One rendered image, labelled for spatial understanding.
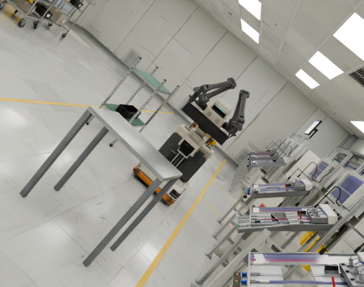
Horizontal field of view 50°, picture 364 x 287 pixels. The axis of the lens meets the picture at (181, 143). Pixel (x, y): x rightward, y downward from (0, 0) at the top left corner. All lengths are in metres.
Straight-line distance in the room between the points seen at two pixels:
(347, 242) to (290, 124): 8.86
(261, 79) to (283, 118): 1.36
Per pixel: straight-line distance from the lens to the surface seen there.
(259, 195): 5.05
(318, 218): 3.69
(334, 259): 2.86
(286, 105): 12.36
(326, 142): 12.53
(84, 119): 2.69
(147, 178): 4.68
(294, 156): 8.24
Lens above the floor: 1.43
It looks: 9 degrees down
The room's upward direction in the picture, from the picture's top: 41 degrees clockwise
